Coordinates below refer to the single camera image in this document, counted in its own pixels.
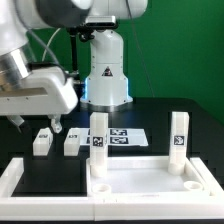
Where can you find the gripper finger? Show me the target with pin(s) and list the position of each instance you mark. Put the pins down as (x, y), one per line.
(55, 123)
(17, 121)

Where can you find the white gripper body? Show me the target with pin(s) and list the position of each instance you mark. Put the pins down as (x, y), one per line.
(44, 92)

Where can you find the white desk top panel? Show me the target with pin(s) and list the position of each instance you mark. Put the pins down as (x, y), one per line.
(149, 176)

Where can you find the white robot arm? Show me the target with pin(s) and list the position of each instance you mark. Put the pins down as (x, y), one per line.
(107, 86)

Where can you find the marker tag base plate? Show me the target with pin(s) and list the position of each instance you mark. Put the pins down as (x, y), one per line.
(118, 137)

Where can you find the white U-shaped fence frame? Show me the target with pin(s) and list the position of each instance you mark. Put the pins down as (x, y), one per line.
(101, 207)

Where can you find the grey camera on stand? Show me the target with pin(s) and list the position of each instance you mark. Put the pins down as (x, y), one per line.
(101, 22)

